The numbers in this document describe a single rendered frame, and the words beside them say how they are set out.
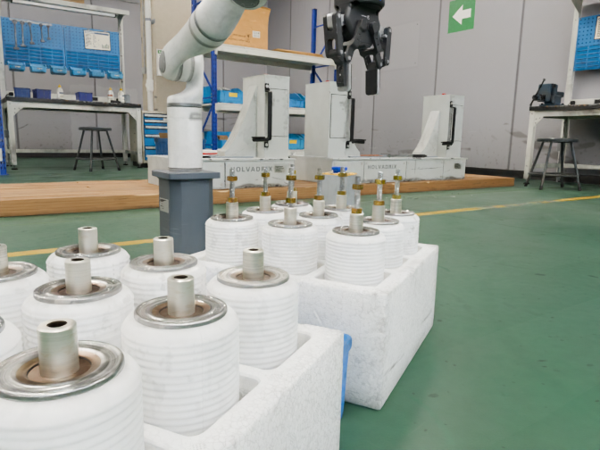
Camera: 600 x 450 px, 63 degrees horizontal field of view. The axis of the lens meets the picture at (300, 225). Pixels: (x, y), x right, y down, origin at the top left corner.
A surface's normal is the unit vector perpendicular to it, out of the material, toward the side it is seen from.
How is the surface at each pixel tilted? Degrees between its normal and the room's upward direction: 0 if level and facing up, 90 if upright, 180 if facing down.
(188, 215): 90
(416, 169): 90
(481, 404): 0
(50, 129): 90
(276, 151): 90
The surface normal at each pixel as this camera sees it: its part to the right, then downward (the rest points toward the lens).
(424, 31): -0.82, 0.08
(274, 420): 0.91, 0.09
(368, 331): -0.44, 0.15
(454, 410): 0.02, -0.99
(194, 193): 0.57, 0.15
